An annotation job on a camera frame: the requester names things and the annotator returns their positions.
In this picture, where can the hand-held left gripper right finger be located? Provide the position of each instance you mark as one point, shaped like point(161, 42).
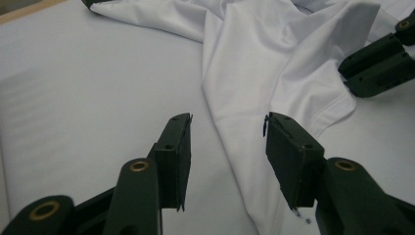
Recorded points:
point(293, 163)

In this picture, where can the wooden table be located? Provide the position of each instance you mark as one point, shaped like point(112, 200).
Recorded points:
point(19, 14)

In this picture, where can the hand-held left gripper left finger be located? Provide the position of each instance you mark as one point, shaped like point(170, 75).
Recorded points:
point(174, 169)

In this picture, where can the white shorts with black waistband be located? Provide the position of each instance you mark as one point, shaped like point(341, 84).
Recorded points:
point(254, 65)

